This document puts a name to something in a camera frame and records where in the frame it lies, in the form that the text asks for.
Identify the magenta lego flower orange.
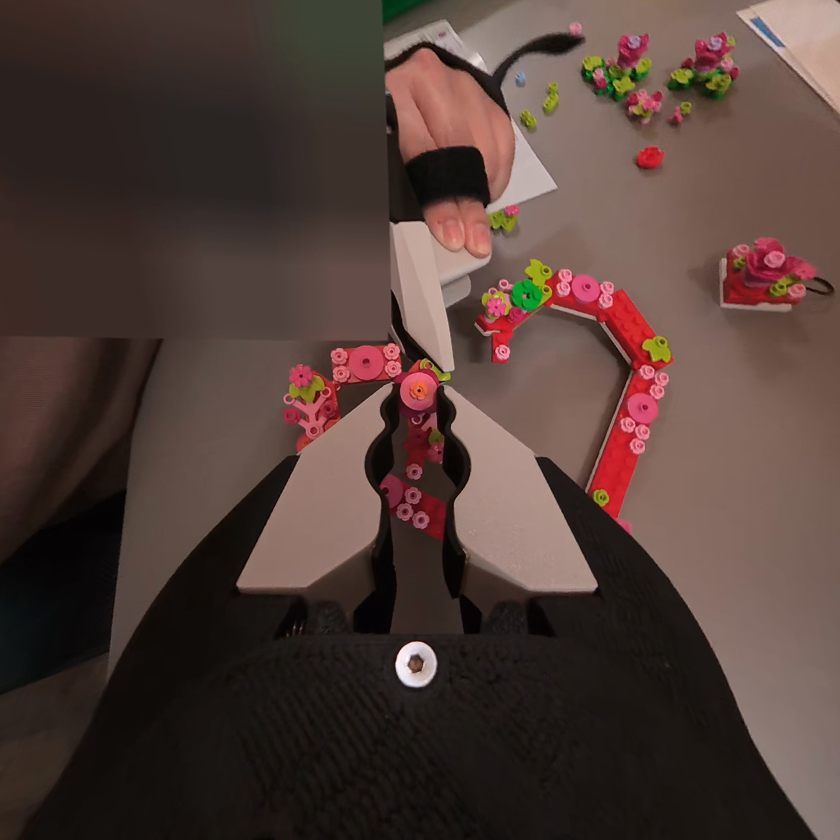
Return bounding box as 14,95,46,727
398,371,441,431

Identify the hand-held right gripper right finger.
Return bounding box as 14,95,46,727
441,384,599,601

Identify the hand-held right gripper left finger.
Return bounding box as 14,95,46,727
236,382,399,601

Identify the dark teal chair seat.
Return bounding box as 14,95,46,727
0,489,127,697

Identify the lego rose and leaves cluster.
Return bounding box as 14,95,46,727
581,33,654,102
668,31,741,99

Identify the small lego heart charm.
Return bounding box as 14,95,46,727
718,238,820,312

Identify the person's grey-brown clothing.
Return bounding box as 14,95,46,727
0,338,164,565

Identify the person's left hand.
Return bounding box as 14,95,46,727
385,47,517,258

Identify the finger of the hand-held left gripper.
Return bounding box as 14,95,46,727
391,222,456,373

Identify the green plastic bin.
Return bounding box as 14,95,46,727
382,0,454,24

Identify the white paper sheet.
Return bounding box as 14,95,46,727
736,0,840,114

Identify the lego instruction booklet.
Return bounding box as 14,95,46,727
384,18,559,212

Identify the red lego heart frame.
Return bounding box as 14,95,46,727
282,259,677,542

